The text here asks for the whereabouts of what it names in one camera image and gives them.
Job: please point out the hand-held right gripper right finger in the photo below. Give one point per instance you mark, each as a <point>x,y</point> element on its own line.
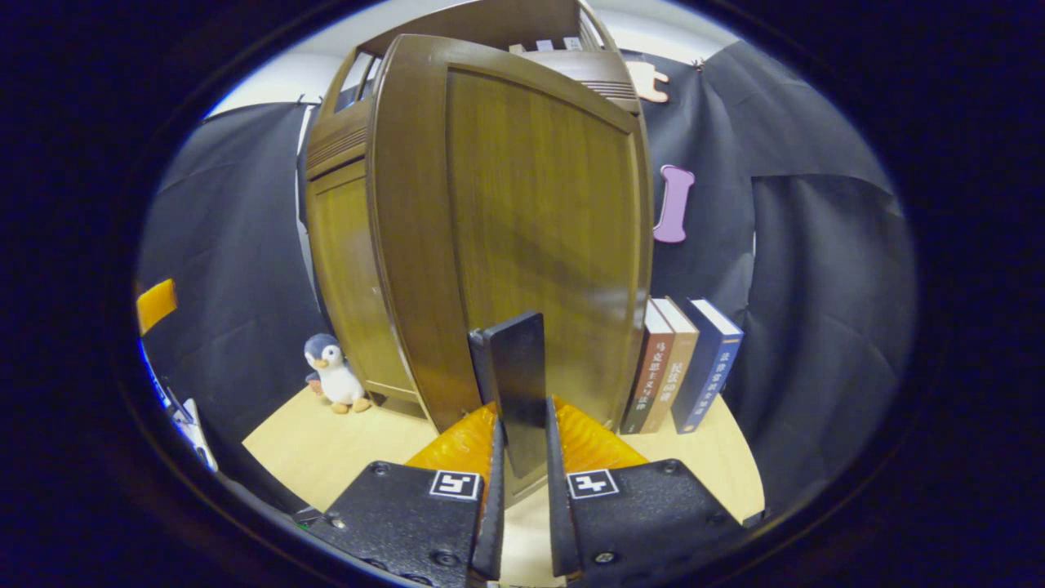
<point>645,523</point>

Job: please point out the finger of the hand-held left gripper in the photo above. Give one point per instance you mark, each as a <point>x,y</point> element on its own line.
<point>157,305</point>

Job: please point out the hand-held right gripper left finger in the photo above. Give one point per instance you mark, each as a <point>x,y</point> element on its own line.
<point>408,523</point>

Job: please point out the wooden cabinet door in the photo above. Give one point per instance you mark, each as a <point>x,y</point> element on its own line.
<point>531,204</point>
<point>347,278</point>

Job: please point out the wooden double-door shoe cabinet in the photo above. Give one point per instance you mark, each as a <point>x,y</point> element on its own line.
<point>490,20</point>

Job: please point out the brown red book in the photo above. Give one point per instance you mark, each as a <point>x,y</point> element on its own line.
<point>649,367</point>

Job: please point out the tan book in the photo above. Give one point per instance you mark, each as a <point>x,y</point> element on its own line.
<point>673,367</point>

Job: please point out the plush penguin toy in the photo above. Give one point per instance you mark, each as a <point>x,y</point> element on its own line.
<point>336,376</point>

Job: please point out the dark blue book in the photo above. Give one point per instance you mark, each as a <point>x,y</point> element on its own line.
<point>709,367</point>

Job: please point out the black backdrop cloth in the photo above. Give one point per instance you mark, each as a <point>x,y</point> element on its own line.
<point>816,327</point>

